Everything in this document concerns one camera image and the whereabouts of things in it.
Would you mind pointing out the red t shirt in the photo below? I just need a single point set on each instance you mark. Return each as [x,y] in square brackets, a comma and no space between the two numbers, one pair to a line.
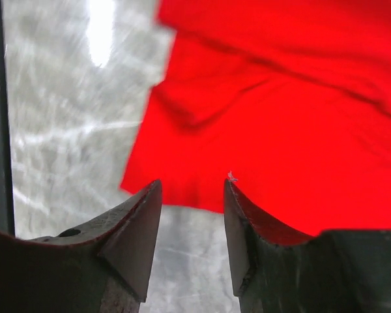
[290,99]

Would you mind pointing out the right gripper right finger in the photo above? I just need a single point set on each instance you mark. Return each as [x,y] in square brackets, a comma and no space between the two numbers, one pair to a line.
[276,268]

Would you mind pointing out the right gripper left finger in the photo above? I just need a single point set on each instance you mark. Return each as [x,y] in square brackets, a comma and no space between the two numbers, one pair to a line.
[103,265]

